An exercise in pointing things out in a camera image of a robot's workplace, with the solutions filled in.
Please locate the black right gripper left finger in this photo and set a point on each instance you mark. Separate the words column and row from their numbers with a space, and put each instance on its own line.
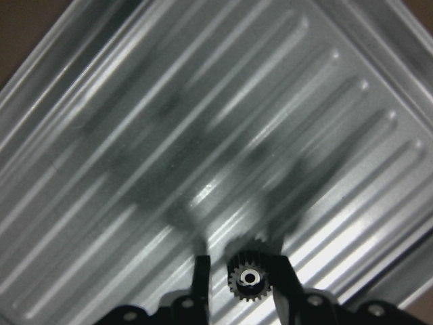
column 199, row 313

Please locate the silver ribbed metal tray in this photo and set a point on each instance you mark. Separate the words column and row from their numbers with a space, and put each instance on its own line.
column 140, row 134

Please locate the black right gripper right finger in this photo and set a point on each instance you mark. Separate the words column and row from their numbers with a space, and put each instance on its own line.
column 288, row 293

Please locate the small black bearing gear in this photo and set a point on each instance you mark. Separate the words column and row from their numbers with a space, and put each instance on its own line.
column 248, row 275

